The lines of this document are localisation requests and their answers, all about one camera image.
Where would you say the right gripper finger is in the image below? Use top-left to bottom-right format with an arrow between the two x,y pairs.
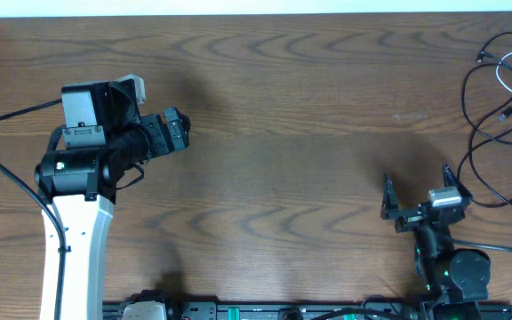
442,164 -> 473,199
380,173 -> 401,220

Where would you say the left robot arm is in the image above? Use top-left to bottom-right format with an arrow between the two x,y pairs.
35,75 -> 191,319

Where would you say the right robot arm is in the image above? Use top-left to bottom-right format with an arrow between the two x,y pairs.
380,164 -> 491,308

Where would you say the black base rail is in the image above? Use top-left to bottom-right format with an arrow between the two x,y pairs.
102,291 -> 512,320

